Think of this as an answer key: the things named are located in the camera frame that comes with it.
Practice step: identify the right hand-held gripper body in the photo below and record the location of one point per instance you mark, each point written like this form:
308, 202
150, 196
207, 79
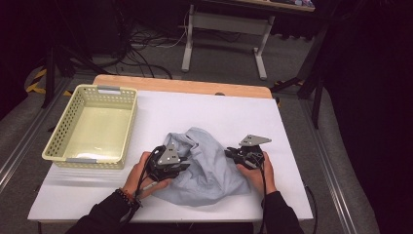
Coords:
250, 156

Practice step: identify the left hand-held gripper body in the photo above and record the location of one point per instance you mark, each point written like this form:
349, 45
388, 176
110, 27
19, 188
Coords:
165, 162

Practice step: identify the light blue tank top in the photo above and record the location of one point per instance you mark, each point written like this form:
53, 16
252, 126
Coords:
211, 175

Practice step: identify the yellow perforated plastic basket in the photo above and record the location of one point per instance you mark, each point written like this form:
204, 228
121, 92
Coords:
97, 130

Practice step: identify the person's right hand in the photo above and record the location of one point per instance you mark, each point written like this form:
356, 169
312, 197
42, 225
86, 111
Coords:
258, 178

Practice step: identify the person's left hand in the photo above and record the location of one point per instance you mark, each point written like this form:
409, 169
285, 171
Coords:
136, 175

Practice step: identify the wooden table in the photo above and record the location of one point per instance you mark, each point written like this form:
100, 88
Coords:
181, 85

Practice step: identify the black metal stand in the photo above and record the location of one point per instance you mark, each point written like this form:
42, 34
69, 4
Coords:
50, 74
316, 81

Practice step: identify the aluminium floor rail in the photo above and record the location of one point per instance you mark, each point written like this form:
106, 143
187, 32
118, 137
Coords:
328, 169
22, 143

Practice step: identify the desk with white metal frame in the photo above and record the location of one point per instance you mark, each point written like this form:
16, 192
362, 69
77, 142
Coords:
227, 22

